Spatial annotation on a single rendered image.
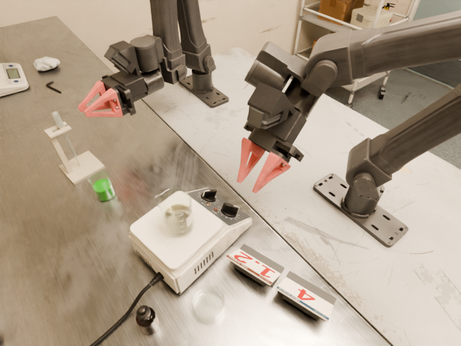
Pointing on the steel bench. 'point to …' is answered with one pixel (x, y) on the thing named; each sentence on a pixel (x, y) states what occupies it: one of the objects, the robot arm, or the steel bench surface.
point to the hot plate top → (184, 244)
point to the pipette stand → (75, 176)
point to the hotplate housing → (183, 274)
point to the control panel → (218, 207)
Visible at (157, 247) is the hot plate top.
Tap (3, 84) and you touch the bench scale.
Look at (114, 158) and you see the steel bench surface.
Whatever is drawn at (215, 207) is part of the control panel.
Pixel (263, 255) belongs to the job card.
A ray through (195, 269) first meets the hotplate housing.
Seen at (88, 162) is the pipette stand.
